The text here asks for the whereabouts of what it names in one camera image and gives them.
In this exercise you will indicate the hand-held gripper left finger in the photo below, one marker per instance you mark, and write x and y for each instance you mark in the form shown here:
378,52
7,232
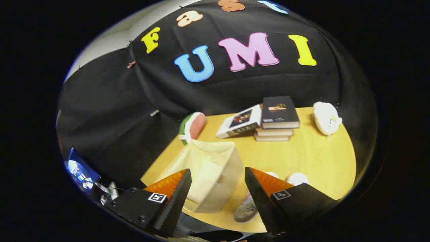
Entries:
174,205

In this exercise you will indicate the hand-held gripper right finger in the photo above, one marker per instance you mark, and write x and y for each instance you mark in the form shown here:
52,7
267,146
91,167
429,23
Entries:
260,201

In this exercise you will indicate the white canvas shoe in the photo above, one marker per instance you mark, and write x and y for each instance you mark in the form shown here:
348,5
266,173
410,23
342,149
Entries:
297,178
247,208

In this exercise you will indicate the cream fabric storage box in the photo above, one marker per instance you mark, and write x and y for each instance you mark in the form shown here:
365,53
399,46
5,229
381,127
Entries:
215,174

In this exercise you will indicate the brown edged book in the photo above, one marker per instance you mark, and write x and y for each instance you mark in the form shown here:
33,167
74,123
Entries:
272,137
273,132

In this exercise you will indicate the watermelon slice plush toy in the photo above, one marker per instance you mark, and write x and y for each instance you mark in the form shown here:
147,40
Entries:
195,126

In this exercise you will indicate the white portrait cover book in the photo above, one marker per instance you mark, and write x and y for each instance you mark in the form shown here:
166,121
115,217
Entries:
240,122

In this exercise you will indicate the black cover book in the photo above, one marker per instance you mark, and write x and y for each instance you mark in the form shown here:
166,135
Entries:
278,112

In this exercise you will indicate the silver clip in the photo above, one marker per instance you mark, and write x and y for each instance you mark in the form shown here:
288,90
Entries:
154,113

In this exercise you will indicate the white plush toy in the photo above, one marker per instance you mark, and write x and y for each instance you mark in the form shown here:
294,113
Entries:
326,117

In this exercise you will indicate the copper clip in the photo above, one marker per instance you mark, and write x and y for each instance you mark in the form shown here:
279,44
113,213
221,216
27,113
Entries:
131,64

